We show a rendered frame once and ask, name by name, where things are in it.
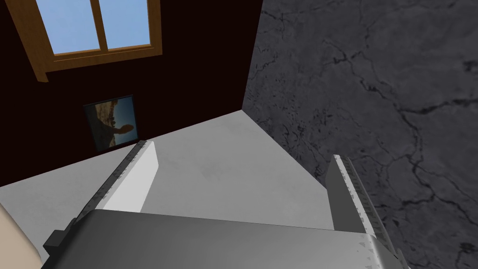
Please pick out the dark framed landscape picture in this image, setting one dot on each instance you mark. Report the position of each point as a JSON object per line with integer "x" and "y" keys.
{"x": 112, "y": 121}

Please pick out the beige rounded object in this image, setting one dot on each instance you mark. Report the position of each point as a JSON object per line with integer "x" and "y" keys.
{"x": 13, "y": 243}

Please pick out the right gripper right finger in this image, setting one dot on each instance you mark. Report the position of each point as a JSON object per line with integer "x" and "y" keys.
{"x": 345, "y": 198}

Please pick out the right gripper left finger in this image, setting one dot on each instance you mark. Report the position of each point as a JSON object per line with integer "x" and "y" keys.
{"x": 131, "y": 179}

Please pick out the wooden framed window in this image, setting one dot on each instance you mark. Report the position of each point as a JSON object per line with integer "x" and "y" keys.
{"x": 89, "y": 30}

